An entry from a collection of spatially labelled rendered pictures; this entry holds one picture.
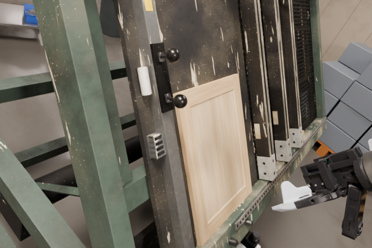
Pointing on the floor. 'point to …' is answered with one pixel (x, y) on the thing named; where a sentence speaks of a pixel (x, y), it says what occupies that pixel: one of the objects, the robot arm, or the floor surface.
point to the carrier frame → (134, 144)
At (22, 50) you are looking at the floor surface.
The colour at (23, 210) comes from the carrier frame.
